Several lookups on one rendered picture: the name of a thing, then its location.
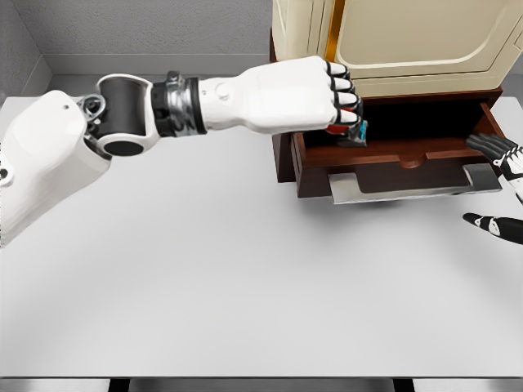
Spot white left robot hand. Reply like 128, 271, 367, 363
243, 55, 365, 136

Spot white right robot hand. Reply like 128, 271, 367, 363
462, 132, 523, 247

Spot red and black switch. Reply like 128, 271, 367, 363
325, 107, 369, 149

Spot cream cabinet with brown base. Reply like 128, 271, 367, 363
268, 0, 523, 185

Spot brown wooden drawer, silver handle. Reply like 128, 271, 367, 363
290, 101, 508, 206

